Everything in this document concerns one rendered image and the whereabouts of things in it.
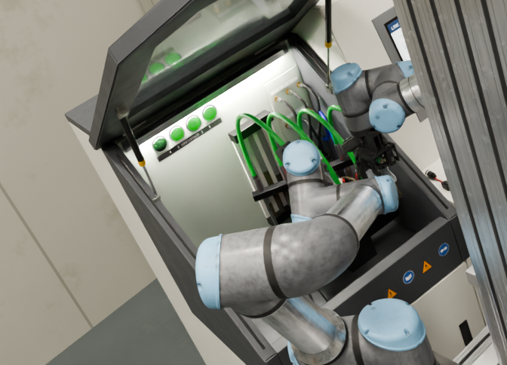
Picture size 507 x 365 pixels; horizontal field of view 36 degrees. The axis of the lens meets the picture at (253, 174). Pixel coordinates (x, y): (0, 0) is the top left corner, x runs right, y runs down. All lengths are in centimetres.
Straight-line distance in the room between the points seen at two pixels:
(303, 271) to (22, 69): 276
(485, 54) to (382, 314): 62
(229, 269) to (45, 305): 295
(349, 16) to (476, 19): 123
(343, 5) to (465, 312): 98
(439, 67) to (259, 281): 42
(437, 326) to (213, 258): 127
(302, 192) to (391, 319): 31
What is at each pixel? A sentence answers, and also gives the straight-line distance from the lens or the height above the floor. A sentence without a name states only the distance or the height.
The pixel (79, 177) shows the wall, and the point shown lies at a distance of 396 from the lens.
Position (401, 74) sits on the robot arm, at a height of 152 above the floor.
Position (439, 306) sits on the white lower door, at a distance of 235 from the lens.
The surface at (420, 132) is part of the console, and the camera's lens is 243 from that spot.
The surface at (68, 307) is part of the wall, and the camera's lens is 415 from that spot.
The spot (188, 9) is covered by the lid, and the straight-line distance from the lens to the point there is 141.
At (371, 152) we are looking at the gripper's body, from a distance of 189.
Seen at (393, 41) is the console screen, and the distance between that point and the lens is 237.
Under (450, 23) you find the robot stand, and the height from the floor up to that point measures 184.
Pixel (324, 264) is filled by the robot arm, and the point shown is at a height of 158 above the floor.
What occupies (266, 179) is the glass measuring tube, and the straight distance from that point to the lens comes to 246.
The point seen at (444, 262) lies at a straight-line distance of 230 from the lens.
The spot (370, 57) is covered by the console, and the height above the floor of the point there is 136.
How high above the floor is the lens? 229
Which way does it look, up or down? 28 degrees down
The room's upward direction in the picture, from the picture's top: 24 degrees counter-clockwise
